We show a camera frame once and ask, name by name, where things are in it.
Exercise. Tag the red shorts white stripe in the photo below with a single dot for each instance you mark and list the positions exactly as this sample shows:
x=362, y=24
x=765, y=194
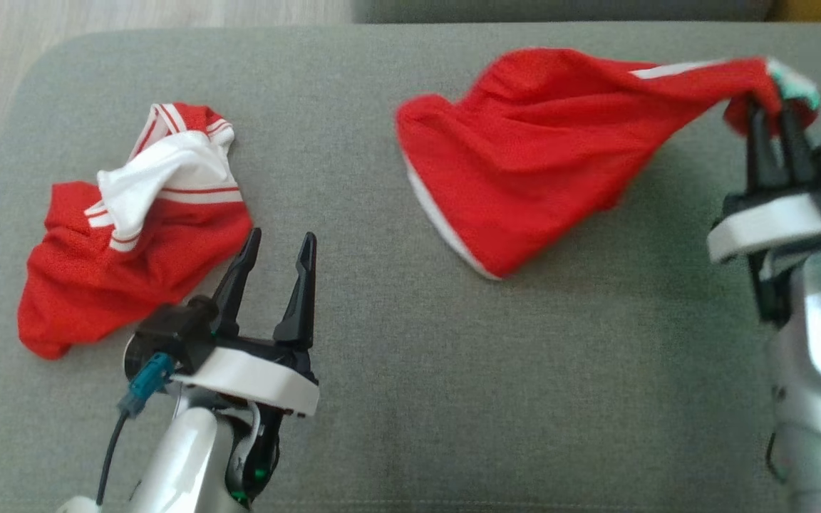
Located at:
x=539, y=157

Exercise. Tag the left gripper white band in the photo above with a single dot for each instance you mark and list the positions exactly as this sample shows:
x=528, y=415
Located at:
x=254, y=377

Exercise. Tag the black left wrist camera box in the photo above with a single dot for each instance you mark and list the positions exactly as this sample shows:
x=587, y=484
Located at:
x=172, y=329

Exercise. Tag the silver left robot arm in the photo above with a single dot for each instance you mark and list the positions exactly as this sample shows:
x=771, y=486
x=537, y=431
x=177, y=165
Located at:
x=182, y=463

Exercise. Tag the large grey sofa seat cushion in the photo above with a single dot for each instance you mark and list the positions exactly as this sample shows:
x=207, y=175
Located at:
x=417, y=356

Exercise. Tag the large yellow sofa backrest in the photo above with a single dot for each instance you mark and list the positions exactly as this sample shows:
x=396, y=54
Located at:
x=820, y=8

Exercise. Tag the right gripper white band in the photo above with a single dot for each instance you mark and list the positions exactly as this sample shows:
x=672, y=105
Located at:
x=774, y=224

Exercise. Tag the red white basketball jersey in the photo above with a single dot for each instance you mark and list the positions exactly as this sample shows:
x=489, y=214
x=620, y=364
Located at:
x=111, y=271

